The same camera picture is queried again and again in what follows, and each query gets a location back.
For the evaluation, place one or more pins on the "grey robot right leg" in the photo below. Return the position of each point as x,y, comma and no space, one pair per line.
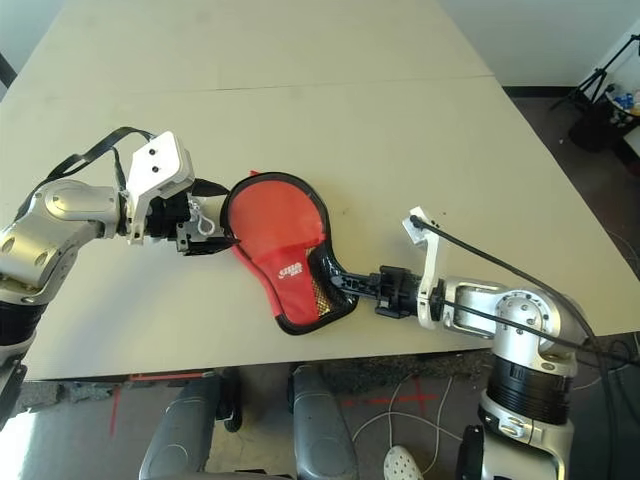
320,430

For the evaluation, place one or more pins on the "black table leg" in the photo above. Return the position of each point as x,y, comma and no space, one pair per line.
232,400

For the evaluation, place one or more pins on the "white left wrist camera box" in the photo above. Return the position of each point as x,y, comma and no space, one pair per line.
155,165

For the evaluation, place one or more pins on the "grey robot left leg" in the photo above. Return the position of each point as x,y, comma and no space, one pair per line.
185,435

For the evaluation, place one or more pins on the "black red paddle case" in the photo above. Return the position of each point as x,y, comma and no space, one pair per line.
285,300

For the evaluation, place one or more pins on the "black table frame bar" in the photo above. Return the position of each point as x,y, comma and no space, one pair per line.
7,70

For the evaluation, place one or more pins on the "black bin with bottles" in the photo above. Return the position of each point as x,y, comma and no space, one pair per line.
592,132

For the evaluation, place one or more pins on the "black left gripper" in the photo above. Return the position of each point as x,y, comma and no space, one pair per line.
170,220

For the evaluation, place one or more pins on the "white perforated shoe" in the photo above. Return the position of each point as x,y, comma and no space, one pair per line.
402,465

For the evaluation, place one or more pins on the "black tripod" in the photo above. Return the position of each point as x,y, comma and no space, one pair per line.
595,82

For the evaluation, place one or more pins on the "grey robot leg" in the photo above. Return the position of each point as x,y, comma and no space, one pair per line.
320,430
185,435

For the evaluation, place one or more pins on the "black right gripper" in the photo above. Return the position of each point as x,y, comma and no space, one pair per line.
397,292

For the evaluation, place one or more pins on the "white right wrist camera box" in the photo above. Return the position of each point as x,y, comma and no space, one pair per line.
432,260

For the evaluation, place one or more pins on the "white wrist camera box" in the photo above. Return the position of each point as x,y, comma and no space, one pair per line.
155,165
432,260

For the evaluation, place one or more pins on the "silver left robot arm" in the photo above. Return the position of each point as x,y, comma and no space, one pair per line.
60,210

